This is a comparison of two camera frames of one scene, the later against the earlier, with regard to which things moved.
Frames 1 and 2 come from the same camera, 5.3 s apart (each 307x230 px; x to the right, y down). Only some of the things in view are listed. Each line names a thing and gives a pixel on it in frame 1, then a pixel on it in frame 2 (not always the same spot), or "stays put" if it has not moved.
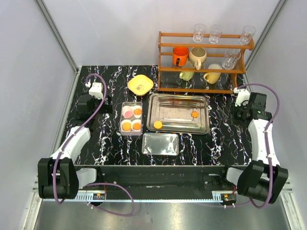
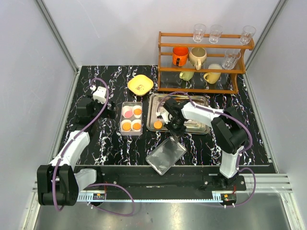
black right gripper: (234, 109) → (175, 133)
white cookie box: (131, 119) stays put
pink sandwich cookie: (128, 114) stays put
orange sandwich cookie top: (126, 126) stays put
